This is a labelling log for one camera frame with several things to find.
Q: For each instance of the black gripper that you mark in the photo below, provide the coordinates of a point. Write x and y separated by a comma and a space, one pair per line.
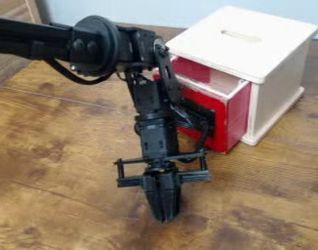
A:
169, 167

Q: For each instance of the red wooden drawer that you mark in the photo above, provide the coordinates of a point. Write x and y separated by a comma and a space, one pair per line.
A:
221, 93

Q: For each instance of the black metal drawer handle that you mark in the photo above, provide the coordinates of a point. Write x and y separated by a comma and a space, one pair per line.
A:
156, 127

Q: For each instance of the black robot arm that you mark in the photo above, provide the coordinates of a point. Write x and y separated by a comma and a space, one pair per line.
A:
94, 50

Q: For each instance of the white wooden box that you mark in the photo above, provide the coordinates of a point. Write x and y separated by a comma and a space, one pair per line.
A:
259, 48

